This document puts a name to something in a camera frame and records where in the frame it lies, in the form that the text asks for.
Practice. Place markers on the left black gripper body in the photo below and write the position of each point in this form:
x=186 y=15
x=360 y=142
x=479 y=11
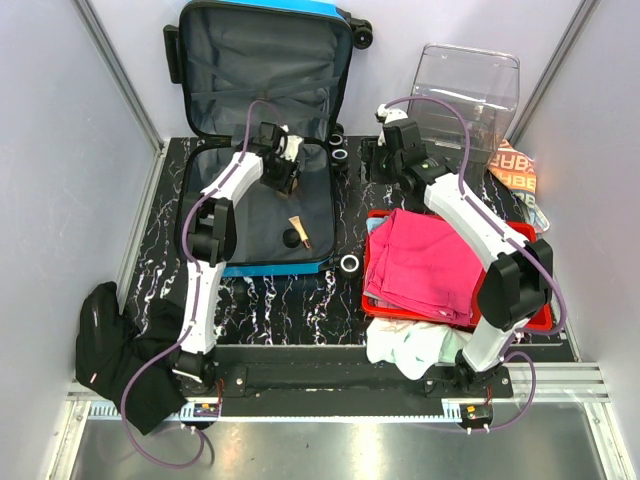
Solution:
x=282 y=176

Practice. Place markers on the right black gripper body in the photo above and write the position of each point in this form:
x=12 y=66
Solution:
x=388 y=165

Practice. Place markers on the light blue t-shirt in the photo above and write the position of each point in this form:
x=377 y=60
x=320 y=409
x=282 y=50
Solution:
x=374 y=222

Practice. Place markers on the clear plastic drawer organizer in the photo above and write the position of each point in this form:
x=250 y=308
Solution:
x=464 y=101

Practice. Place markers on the magenta pink cloth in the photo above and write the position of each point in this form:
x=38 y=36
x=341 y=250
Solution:
x=418 y=263

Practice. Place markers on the blue hard-shell suitcase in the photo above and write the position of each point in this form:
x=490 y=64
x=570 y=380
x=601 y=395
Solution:
x=242 y=63

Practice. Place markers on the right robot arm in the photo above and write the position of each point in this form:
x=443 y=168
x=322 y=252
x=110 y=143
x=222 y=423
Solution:
x=518 y=277

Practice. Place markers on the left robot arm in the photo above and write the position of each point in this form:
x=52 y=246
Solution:
x=209 y=238

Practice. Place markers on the black round compact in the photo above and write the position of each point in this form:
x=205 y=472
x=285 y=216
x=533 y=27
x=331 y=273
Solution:
x=291 y=238

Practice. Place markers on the orange white printed bag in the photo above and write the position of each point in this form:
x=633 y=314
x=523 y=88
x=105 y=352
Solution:
x=516 y=171

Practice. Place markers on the black marble pattern mat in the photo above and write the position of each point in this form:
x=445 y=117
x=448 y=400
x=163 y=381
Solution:
x=318 y=309

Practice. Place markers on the white mint cloth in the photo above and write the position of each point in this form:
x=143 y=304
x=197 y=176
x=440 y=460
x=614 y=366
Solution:
x=413 y=347

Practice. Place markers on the black cloth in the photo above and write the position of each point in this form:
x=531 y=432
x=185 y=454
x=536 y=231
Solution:
x=110 y=349

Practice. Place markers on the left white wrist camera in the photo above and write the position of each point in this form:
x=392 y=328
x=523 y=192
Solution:
x=289 y=144

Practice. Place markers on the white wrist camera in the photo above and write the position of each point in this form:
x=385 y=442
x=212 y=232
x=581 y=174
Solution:
x=289 y=144
x=386 y=115

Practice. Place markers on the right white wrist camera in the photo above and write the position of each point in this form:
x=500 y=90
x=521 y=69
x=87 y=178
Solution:
x=386 y=115

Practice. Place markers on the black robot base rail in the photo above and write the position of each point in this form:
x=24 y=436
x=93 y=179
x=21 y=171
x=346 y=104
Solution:
x=330 y=382

